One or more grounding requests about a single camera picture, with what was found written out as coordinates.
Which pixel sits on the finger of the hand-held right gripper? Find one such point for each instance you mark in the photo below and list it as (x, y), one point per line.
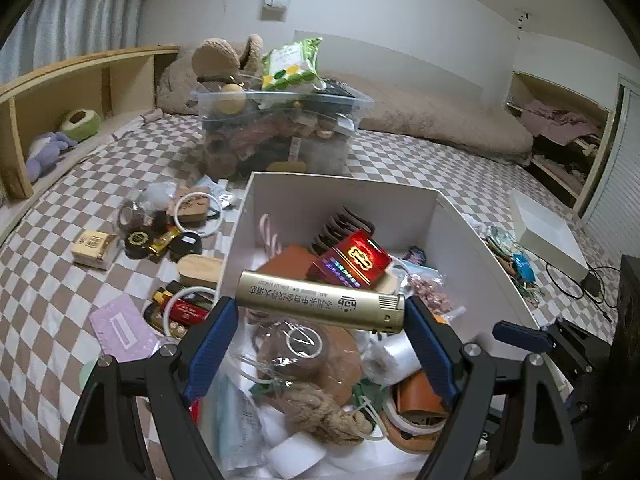
(520, 336)

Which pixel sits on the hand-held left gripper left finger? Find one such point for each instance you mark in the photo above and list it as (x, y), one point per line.
(212, 350)

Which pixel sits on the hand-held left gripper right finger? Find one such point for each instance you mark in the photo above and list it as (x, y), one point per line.
(431, 350)

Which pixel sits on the gold lighter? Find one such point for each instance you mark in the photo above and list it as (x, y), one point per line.
(310, 300)

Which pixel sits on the white cardboard box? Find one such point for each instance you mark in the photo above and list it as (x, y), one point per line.
(340, 200)

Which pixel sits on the white tape roll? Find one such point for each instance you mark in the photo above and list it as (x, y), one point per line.
(395, 352)

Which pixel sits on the brown leather case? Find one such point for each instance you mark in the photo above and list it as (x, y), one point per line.
(417, 395)

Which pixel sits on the bag of pink beads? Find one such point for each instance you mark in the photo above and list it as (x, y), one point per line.
(430, 296)

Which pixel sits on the face mask packet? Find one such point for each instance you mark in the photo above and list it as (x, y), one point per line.
(235, 420)

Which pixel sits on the light wooden block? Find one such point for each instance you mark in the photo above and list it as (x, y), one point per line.
(200, 271)

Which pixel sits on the blue patterned pouch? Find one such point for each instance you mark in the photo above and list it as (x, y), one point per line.
(505, 247)

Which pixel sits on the purple card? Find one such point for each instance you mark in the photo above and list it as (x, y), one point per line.
(122, 327)

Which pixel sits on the white box lid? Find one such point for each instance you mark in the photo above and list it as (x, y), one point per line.
(545, 235)

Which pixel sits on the black case with white label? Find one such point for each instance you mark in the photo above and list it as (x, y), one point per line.
(186, 247)

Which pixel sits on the brown leather piece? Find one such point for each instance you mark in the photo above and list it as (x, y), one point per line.
(290, 266)

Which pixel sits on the gold wrapped bar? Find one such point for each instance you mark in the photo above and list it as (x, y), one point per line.
(162, 245)

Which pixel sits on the shiny red box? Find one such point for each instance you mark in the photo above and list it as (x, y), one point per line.
(355, 257)

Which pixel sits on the black round tin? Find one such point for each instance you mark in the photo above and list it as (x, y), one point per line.
(139, 242)

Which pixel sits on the black comb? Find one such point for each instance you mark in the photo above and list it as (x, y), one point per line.
(340, 227)

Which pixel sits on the small beige box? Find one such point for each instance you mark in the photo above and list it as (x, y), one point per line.
(92, 250)

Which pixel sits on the checkered bedsheet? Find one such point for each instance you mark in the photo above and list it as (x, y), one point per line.
(410, 175)

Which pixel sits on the white louvered closet door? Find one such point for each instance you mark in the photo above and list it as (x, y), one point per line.
(617, 185)

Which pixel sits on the pink clothes pile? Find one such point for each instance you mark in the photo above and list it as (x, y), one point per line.
(555, 117)

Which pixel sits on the clear plastic storage bin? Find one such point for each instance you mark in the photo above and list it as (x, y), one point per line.
(320, 155)

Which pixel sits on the beige fluffy blanket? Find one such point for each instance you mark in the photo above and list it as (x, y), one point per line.
(425, 110)

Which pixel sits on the purple plush toy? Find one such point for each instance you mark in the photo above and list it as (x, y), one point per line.
(45, 152)

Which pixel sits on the green avocado plush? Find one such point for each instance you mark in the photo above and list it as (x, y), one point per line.
(80, 124)

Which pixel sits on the brown teddy plush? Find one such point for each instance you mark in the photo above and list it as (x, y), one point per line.
(215, 57)

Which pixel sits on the green wet wipes packet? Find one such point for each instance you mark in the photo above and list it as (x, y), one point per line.
(292, 62)

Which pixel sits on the wooden bedside shelf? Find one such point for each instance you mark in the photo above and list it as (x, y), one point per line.
(50, 90)

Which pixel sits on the grey curtain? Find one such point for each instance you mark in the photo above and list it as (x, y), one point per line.
(75, 25)

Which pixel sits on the open wall closet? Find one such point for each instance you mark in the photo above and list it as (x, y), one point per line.
(550, 160)

